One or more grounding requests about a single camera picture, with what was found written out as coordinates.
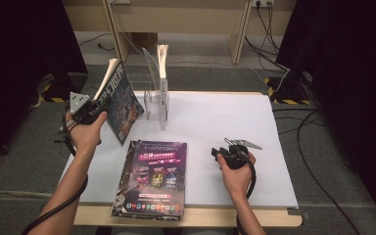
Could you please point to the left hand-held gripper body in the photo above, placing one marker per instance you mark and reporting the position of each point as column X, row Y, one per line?
column 80, row 106

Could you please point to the person's right hand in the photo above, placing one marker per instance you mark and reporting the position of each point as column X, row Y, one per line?
column 237, row 181

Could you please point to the white power strip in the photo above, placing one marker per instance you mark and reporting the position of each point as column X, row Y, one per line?
column 120, row 1

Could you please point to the white picture-grid magazine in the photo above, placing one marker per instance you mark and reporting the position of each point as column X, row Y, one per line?
column 163, row 94

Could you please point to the grey tape piece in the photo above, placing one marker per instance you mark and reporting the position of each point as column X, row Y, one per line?
column 295, row 211

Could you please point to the brown cardboard box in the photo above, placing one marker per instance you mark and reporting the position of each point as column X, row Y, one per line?
column 143, row 39

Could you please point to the beige wooden desk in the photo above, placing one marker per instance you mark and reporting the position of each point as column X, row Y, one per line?
column 176, row 16

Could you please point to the black curtain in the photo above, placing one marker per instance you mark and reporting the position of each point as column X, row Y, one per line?
column 13, row 65
column 355, row 81

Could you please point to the white table mat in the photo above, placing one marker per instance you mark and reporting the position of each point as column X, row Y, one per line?
column 225, row 124

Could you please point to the white wall socket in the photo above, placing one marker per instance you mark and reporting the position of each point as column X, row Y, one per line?
column 262, row 3

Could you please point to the person's left hand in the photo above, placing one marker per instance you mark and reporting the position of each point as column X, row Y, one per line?
column 84, row 137

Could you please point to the clear acrylic magazine rack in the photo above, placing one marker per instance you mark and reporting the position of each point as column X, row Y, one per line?
column 151, row 111

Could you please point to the dark blue purple-backed magazine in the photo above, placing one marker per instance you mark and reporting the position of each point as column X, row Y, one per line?
column 124, row 104

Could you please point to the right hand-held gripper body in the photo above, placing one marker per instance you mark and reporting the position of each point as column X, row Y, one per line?
column 238, row 156

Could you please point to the thick black-fronted magazine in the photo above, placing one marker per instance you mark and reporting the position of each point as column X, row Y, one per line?
column 119, row 202

